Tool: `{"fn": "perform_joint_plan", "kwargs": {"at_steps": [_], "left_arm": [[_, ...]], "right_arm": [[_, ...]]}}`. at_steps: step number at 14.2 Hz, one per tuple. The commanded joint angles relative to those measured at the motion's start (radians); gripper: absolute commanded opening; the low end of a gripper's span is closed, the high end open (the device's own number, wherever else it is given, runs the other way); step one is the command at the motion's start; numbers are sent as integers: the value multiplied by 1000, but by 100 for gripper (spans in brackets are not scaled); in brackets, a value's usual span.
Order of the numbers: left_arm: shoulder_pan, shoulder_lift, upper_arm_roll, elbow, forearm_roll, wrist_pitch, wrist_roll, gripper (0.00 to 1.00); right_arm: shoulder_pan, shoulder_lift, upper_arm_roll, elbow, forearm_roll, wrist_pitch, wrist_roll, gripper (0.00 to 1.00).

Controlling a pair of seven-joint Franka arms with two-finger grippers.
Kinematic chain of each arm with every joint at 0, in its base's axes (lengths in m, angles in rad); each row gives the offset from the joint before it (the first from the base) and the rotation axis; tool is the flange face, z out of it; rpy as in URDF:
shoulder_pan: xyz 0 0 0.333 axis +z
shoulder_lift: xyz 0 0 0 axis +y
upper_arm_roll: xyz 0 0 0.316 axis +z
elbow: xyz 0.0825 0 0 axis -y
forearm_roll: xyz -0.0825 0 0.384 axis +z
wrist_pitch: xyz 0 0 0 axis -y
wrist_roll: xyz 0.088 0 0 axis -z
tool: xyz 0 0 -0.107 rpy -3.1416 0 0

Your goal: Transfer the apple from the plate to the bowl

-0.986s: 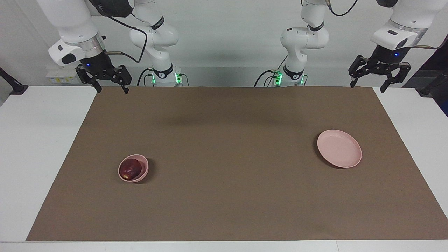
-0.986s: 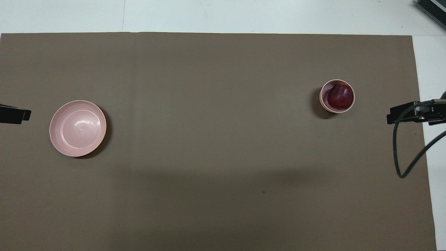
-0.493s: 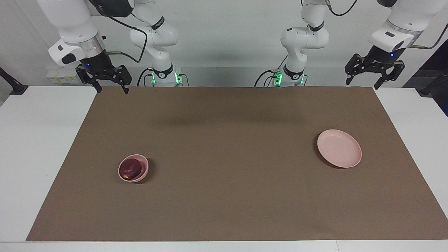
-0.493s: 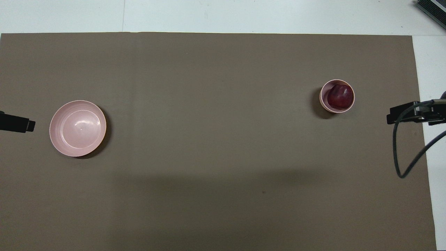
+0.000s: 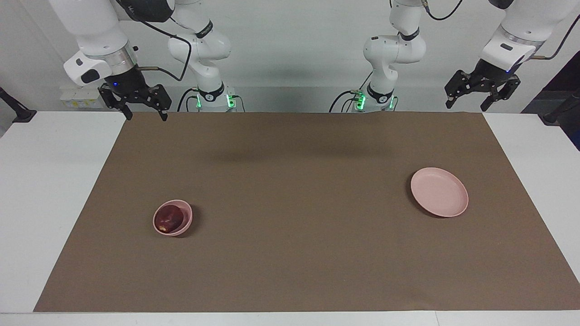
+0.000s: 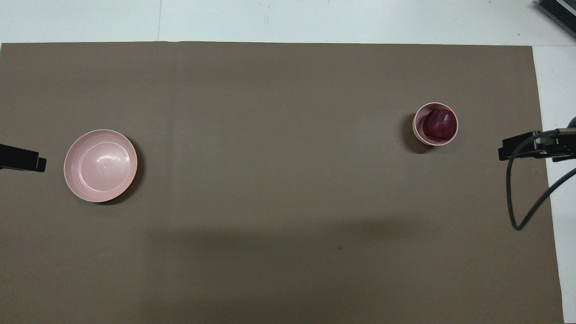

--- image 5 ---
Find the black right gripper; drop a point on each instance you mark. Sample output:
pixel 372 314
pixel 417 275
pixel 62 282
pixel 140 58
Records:
pixel 129 83

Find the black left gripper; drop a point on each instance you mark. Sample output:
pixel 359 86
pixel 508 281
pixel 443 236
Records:
pixel 491 74

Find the dark red apple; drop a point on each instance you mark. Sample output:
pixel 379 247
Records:
pixel 170 218

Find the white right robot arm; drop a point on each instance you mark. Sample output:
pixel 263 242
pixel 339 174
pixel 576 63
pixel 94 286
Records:
pixel 199 45

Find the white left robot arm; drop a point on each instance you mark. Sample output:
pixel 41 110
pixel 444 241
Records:
pixel 394 50

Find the pink plate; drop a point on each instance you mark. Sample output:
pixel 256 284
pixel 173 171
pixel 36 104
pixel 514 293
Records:
pixel 439 192

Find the pink bowl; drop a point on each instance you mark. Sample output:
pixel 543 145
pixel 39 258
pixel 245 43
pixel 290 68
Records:
pixel 187 224

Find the brown table mat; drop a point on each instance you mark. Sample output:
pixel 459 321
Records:
pixel 294 203

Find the black clamp mount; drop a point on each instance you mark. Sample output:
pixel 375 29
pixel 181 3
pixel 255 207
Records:
pixel 555 117
pixel 20 114

